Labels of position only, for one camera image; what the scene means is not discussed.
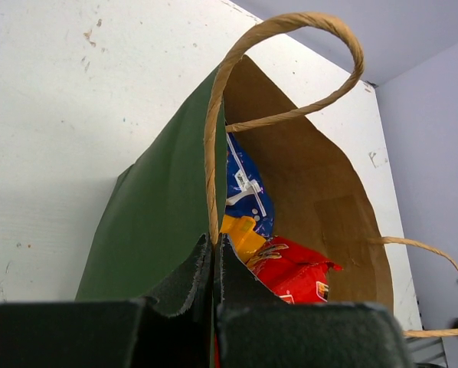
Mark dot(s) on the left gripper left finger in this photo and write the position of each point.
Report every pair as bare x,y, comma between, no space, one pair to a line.
168,327

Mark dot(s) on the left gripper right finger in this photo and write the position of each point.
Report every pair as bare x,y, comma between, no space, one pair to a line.
357,335

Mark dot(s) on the red snack packet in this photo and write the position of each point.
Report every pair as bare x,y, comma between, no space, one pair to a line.
294,272

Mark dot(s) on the orange candy packet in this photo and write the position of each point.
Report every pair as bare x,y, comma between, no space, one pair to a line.
245,240

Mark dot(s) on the green paper bag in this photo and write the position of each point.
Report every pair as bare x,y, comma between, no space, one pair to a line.
176,191

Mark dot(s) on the blue chips bag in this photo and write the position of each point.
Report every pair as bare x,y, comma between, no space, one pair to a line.
246,195

